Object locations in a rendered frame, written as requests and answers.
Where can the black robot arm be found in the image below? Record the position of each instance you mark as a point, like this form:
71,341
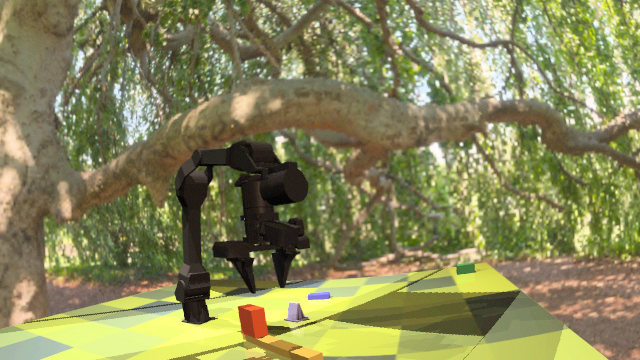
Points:
278,184

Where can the blue flat bar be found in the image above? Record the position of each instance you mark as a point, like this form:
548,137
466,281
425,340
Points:
318,296

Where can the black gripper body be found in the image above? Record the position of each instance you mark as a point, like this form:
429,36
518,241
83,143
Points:
241,249

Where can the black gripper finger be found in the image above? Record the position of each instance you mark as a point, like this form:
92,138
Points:
281,263
244,267

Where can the small green block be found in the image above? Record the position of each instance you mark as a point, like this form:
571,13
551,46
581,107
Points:
465,268

